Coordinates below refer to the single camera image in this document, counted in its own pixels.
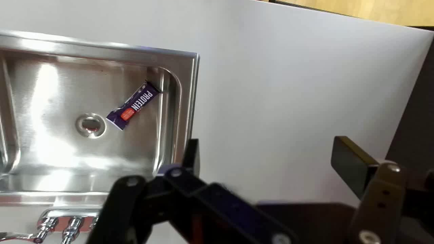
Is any stainless steel sink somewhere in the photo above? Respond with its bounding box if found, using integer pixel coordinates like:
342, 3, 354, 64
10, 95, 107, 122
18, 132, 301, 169
0, 32, 201, 209

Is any dark cabinet side panel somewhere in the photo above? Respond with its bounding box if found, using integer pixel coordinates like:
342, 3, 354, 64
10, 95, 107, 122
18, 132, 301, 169
386, 36, 434, 175

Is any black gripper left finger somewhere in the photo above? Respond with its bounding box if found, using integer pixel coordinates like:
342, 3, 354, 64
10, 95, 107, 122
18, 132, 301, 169
86, 139, 300, 244

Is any chrome two-handle faucet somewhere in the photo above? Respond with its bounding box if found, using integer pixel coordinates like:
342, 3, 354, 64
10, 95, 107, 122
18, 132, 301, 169
0, 208, 102, 244

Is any round metal sink drain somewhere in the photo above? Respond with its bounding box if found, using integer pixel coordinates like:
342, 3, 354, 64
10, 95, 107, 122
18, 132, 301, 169
75, 113, 109, 140

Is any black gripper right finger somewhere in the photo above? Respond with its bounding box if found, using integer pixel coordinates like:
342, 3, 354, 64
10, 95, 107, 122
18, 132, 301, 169
331, 135, 434, 244

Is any purple protein bar packet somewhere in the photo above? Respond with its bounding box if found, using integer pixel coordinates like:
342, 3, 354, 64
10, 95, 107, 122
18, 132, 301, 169
106, 80, 160, 133

